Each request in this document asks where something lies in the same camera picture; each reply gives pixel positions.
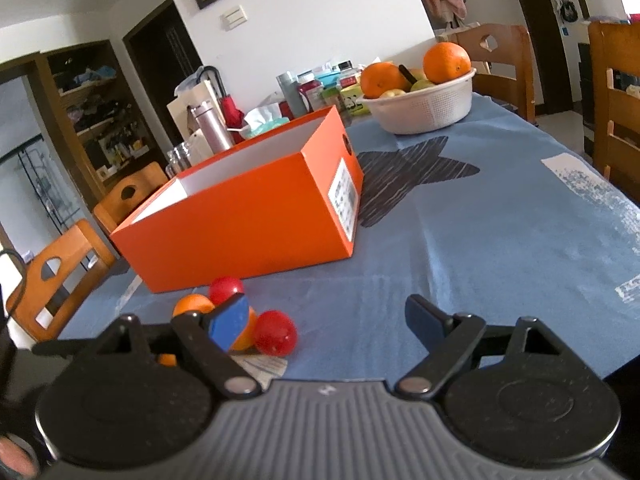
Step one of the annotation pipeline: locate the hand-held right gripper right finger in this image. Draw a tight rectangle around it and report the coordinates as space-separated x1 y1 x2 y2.
395 294 591 401

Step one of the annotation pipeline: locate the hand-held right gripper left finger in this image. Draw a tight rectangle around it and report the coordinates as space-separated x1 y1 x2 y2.
32 294 258 400

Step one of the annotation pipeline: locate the small red plum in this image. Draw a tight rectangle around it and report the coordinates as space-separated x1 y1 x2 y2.
255 310 299 359
208 276 246 306

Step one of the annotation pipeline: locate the orange cardboard box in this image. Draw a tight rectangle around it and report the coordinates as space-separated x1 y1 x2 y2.
110 106 365 294

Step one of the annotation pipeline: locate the person's left hand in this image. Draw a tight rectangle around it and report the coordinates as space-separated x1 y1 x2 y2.
0 435 40 480

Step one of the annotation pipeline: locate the blue printed tablecloth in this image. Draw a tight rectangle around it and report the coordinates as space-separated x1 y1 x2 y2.
55 91 640 383

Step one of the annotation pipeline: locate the wooden dining chair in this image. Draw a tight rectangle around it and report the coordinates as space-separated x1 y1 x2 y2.
92 161 171 237
587 20 640 194
446 23 539 124
5 219 119 343

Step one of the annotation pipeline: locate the black metal rack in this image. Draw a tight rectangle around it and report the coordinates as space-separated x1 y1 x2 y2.
17 147 87 242

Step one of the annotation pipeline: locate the pink thermos bottle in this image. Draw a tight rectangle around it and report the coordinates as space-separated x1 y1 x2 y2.
190 101 236 154

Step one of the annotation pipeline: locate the teal tissue pack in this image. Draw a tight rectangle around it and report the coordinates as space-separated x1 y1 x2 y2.
242 104 292 139

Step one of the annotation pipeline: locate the white plastic basket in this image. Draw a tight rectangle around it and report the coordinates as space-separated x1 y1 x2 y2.
361 67 477 135

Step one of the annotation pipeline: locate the red folded umbrella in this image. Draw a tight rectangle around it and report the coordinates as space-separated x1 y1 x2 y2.
202 66 246 129

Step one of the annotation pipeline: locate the green panda mug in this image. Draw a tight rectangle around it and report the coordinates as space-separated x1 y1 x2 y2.
340 87 372 117

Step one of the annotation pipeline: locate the white tote bag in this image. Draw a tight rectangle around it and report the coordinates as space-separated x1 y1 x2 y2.
166 79 222 147

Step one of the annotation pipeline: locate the grey plastic bottle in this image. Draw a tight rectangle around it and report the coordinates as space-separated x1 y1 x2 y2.
276 72 309 119

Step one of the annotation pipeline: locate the large orange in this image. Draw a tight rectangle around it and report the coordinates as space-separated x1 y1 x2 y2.
360 61 412 100
423 42 473 85

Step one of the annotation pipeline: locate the red label jar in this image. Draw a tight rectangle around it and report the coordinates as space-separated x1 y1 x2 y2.
299 80 324 112

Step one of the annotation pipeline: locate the dark wooden shelf cabinet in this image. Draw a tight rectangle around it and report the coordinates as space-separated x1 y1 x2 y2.
37 40 157 211

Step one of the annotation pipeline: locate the dark wooden door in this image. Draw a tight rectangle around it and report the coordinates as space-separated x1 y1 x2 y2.
122 0 207 112

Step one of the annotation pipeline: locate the black cable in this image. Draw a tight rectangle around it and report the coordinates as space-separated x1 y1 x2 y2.
0 248 29 319

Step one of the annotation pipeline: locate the clear glass handled mug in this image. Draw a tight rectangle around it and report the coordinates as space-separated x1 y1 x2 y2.
165 141 194 179

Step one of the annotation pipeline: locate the white wall switch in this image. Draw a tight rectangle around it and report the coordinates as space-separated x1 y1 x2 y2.
220 5 249 31

